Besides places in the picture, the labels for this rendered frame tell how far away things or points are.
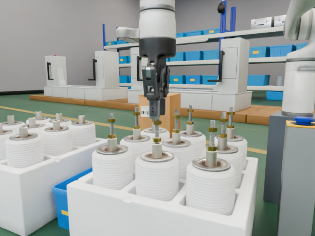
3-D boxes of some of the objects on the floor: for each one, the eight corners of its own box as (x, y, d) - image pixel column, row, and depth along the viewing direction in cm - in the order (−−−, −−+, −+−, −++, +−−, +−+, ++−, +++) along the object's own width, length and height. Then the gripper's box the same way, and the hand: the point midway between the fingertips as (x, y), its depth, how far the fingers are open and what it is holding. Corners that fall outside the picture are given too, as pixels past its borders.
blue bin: (113, 185, 97) (112, 156, 95) (138, 190, 92) (137, 160, 90) (52, 226, 70) (49, 187, 68) (82, 237, 66) (79, 195, 64)
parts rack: (119, 90, 789) (117, 27, 757) (325, 99, 464) (337, -11, 432) (103, 91, 739) (101, 24, 707) (323, 102, 413) (337, -22, 381)
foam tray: (145, 188, 94) (145, 143, 91) (254, 212, 78) (258, 158, 75) (70, 254, 59) (65, 184, 56) (239, 322, 43) (245, 228, 40)
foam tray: (45, 167, 117) (42, 130, 114) (113, 182, 100) (111, 139, 97) (-53, 205, 82) (-61, 153, 79) (25, 238, 65) (18, 173, 62)
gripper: (167, 28, 41) (167, 124, 44) (181, 40, 56) (180, 112, 58) (126, 31, 43) (128, 122, 46) (149, 42, 58) (150, 111, 60)
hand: (157, 109), depth 52 cm, fingers open, 5 cm apart
